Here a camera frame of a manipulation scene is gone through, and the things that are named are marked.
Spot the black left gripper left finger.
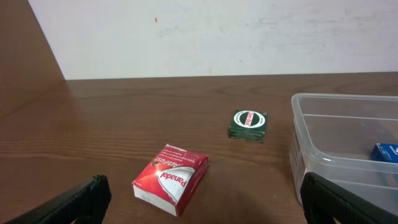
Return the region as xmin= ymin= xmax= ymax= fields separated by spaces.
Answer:
xmin=6 ymin=175 xmax=111 ymax=224

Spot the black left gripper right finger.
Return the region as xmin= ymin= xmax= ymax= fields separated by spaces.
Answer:
xmin=300 ymin=172 xmax=397 ymax=224

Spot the blue medicine box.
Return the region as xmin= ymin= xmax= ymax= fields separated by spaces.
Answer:
xmin=370 ymin=143 xmax=398 ymax=164

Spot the clear plastic container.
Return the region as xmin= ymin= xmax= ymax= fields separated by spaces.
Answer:
xmin=289 ymin=93 xmax=397 ymax=214

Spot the red Panadol box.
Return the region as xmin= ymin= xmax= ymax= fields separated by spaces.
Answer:
xmin=132 ymin=144 xmax=209 ymax=217

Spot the green square box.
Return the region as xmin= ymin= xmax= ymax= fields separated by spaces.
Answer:
xmin=228 ymin=108 xmax=268 ymax=143

